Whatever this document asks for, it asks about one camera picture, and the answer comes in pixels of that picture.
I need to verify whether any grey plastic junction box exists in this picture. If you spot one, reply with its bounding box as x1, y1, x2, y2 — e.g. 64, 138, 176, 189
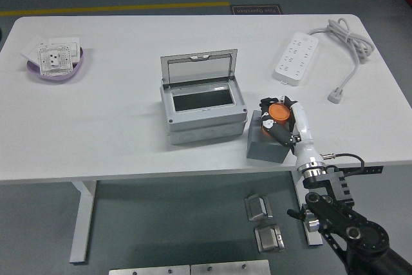
160, 77, 248, 146

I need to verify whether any orange cylinder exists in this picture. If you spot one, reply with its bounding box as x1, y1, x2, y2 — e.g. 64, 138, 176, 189
261, 103, 291, 137

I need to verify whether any white power cord with plug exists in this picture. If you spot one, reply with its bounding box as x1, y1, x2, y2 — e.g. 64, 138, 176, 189
307, 18, 376, 104

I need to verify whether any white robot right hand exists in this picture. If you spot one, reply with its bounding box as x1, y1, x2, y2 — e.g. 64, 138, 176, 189
259, 95, 323, 170

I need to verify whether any white table leg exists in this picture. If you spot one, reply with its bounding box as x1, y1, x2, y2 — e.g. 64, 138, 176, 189
69, 180, 98, 263
291, 170, 323, 246

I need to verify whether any dark floor sign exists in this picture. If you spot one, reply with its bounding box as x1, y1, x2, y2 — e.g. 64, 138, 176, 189
230, 4, 282, 16

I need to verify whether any purple shallow bowl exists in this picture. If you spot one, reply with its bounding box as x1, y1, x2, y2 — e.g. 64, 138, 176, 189
26, 46, 85, 82

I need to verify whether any white socket panel with holes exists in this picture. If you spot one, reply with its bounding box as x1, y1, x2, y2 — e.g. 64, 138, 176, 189
37, 43, 73, 77

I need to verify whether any black perforated bracket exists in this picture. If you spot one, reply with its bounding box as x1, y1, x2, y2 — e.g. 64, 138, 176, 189
334, 165, 384, 176

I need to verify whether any white double switch plate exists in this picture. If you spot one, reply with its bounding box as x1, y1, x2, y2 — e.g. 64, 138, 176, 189
48, 37, 81, 57

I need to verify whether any metal base plate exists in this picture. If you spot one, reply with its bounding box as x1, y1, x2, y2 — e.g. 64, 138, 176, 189
191, 259, 272, 275
108, 265, 191, 275

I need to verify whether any small metal block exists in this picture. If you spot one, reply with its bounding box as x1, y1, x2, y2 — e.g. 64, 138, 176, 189
244, 193, 274, 222
254, 223, 286, 254

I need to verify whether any grey cube block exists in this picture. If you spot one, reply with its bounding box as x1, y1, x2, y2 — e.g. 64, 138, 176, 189
246, 109, 290, 164

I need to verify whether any clear hinged box lid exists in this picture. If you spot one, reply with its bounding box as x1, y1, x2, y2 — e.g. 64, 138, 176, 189
160, 48, 239, 88

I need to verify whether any white power strip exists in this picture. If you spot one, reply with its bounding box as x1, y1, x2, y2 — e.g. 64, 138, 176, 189
272, 32, 319, 87

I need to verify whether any plain white switch plate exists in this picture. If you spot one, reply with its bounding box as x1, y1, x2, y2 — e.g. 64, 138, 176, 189
20, 35, 50, 62

